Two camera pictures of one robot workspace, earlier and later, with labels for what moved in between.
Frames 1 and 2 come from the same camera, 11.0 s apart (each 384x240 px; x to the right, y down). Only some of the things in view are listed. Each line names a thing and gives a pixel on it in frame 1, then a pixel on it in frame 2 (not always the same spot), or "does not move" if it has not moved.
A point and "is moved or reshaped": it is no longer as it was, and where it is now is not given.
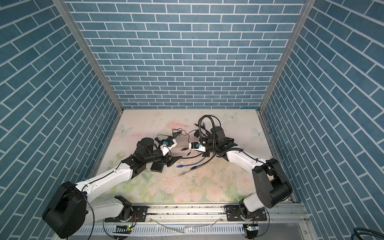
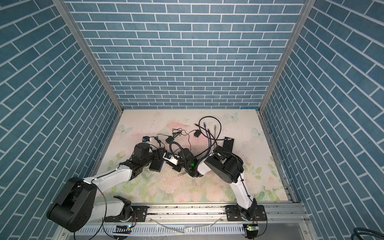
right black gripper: [206, 154] to [180, 155]
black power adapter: [169, 141] is moved or reshaped
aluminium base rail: [286, 222] does not move
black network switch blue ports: [157, 166] does not move
